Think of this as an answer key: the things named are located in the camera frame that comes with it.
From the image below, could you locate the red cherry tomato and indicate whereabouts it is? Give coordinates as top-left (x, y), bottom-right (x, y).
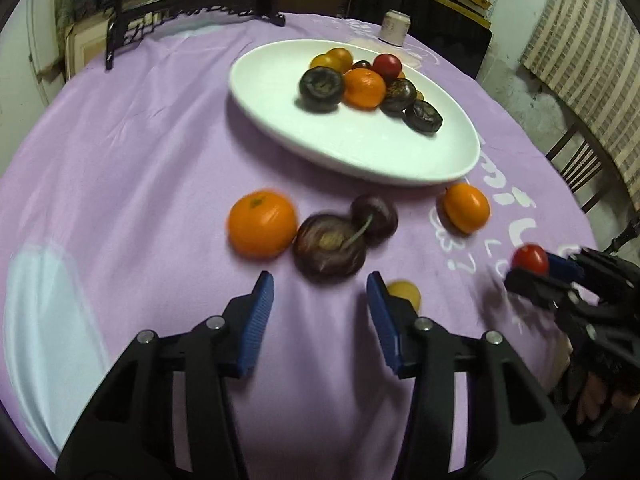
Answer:
top-left (372, 53), bottom-right (402, 81)
top-left (511, 244), bottom-right (549, 275)

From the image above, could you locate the small orange kumquat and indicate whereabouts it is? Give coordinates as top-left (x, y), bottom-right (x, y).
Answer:
top-left (442, 182), bottom-right (491, 235)

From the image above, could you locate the small yellow longan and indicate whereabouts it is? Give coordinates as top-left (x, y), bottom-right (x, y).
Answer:
top-left (387, 280), bottom-right (422, 312)

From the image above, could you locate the dark mangosteen large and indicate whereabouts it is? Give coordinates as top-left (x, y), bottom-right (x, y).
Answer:
top-left (292, 212), bottom-right (367, 283)

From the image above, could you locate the brown passion fruit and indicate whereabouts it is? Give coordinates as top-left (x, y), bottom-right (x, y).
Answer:
top-left (380, 78), bottom-right (418, 116)

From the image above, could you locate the yellow orange fruit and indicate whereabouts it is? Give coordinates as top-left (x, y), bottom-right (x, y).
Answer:
top-left (309, 53), bottom-right (343, 74)

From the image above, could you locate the right hand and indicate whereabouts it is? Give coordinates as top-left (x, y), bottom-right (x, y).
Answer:
top-left (576, 374), bottom-right (639, 425)

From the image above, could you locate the wooden chair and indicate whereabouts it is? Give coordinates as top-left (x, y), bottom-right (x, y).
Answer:
top-left (544, 119), bottom-right (640, 254)

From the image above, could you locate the dark cherry with stem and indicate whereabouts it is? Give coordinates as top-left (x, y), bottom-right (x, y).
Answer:
top-left (350, 194), bottom-right (399, 246)

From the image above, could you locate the mandarin with green stem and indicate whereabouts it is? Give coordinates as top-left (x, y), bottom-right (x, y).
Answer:
top-left (227, 188), bottom-right (298, 260)

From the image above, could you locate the purple tablecloth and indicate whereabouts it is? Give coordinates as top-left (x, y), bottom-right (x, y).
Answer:
top-left (1, 14), bottom-right (593, 479)

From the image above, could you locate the dark mangosteen right plate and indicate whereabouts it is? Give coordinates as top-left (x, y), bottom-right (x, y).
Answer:
top-left (404, 100), bottom-right (444, 134)

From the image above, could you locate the patterned curtain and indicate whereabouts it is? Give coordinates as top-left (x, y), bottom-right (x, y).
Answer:
top-left (521, 0), bottom-right (640, 205)

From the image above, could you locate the white oval plate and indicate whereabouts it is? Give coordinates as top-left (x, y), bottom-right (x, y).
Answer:
top-left (229, 39), bottom-right (480, 186)

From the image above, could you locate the black chair back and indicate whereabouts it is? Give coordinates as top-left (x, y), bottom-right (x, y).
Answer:
top-left (347, 0), bottom-right (491, 78)

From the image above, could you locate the mandarin on plate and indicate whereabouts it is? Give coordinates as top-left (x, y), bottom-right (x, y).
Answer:
top-left (326, 48), bottom-right (354, 74)
top-left (343, 68), bottom-right (386, 110)

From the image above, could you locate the small dark fruit plate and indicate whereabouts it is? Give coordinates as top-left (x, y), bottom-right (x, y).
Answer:
top-left (352, 60), bottom-right (372, 70)

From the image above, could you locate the white ceramic cup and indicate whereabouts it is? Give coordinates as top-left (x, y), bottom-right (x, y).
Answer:
top-left (378, 10), bottom-right (411, 47)

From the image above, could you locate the dark mangosteen on plate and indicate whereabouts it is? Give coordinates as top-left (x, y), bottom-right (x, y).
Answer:
top-left (298, 66), bottom-right (345, 113)

